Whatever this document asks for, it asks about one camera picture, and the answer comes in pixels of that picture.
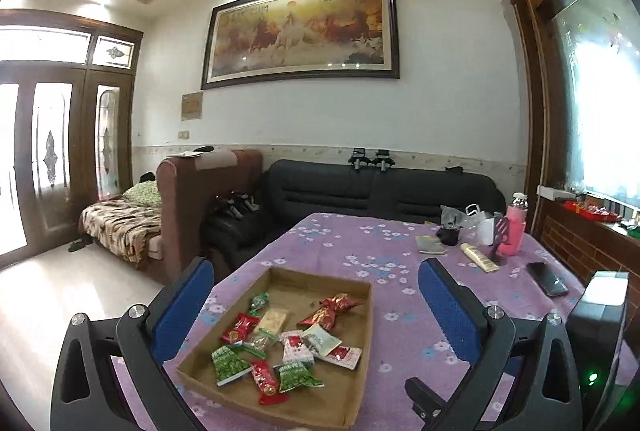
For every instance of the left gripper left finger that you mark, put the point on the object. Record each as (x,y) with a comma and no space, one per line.
(87,394)

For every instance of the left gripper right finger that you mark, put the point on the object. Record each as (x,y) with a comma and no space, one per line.
(522,373)

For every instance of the large green pea snack bag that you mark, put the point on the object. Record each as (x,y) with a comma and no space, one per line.
(228,364)

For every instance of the red snack packet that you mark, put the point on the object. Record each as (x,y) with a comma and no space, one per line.
(267,384)
(241,329)

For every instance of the green clear candy packet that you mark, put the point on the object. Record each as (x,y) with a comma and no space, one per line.
(257,303)

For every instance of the yellow biscuit packet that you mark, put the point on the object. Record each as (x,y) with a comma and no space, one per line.
(273,321)

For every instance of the small green pea bag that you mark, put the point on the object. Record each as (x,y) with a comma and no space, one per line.
(296,375)

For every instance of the dark red peanut bag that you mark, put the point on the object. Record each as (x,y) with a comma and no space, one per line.
(340,303)
(325,317)

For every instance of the cream small packet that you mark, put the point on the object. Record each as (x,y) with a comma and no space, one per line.
(320,339)

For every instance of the white red candy packet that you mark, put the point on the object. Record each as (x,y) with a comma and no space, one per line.
(295,349)

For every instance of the black smartphone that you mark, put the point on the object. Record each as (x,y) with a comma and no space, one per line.
(550,283)

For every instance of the purple floral tablecloth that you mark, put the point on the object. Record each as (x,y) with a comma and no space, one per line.
(407,340)

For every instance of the cream tube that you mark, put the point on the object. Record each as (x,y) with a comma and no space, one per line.
(478,258)

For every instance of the black phone stand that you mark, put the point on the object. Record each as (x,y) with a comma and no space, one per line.
(501,235)

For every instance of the pink sleeved bottle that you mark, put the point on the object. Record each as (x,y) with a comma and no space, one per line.
(516,214)

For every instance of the white round container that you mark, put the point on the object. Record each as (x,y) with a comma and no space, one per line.
(485,232)

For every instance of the leopard print blanket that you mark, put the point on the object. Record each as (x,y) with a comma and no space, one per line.
(122,227)

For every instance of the green booklet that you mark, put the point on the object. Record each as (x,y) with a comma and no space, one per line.
(430,245)

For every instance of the green pillow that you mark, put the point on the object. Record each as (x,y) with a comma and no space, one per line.
(144,194)

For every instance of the brown armchair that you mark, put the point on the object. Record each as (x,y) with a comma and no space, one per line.
(188,187)

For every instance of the black sofa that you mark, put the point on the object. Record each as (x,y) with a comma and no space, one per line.
(289,191)

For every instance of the black clips on sofa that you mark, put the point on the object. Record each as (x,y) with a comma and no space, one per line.
(382,159)

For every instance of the wooden window cabinet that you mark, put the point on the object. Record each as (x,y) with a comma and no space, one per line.
(581,62)

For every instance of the wooden glass door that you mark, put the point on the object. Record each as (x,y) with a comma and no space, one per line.
(67,84)

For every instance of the framed horse painting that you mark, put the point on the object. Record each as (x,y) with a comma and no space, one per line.
(268,40)

